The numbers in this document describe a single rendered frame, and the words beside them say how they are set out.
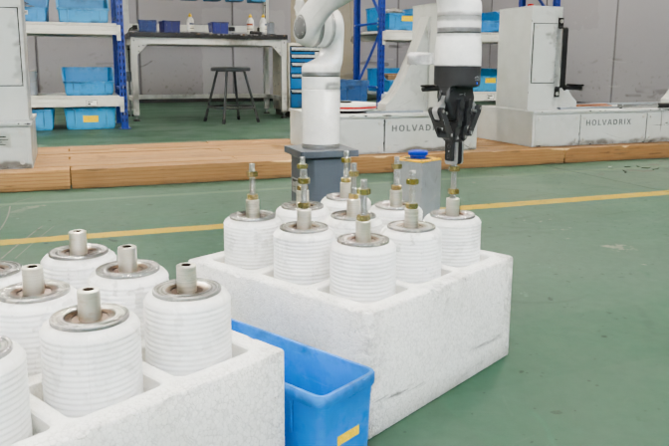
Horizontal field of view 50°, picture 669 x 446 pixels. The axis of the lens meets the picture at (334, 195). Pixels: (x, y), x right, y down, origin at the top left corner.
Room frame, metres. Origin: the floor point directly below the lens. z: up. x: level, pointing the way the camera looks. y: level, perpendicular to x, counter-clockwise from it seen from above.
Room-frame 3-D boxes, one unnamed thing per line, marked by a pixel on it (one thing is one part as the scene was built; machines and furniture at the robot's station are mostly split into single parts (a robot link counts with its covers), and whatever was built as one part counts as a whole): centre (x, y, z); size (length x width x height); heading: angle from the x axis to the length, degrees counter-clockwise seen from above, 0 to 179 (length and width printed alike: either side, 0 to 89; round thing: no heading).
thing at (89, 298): (0.67, 0.24, 0.26); 0.02 x 0.02 x 0.03
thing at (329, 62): (1.72, 0.03, 0.54); 0.09 x 0.09 x 0.17; 34
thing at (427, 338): (1.16, -0.03, 0.09); 0.39 x 0.39 x 0.18; 48
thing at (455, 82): (1.17, -0.20, 0.46); 0.08 x 0.08 x 0.09
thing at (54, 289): (0.75, 0.33, 0.25); 0.08 x 0.08 x 0.01
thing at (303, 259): (1.07, 0.05, 0.16); 0.10 x 0.10 x 0.18
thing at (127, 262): (0.84, 0.25, 0.26); 0.02 x 0.02 x 0.03
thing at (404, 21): (6.58, -0.54, 0.90); 0.50 x 0.38 x 0.21; 22
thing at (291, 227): (1.07, 0.05, 0.25); 0.08 x 0.08 x 0.01
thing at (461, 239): (1.17, -0.20, 0.16); 0.10 x 0.10 x 0.18
